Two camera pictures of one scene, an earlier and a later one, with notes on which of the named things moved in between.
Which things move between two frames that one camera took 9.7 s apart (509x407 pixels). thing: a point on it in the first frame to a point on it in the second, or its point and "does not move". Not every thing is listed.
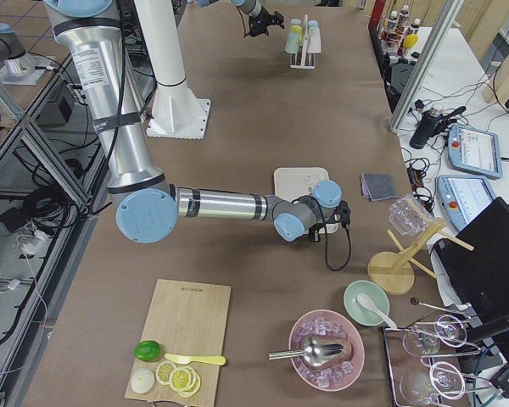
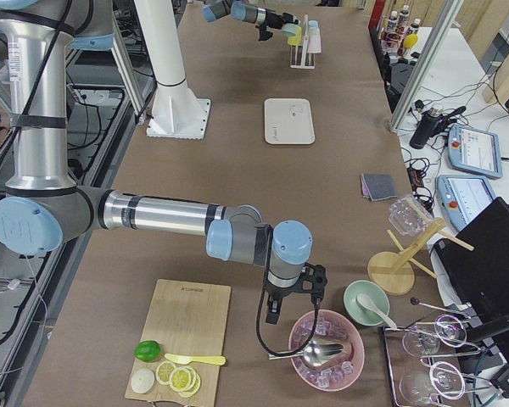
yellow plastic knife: (186, 359) does not move
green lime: (148, 350) does not move
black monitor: (484, 265) does not move
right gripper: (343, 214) to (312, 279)
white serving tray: (291, 183) to (288, 121)
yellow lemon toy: (411, 41) does not move
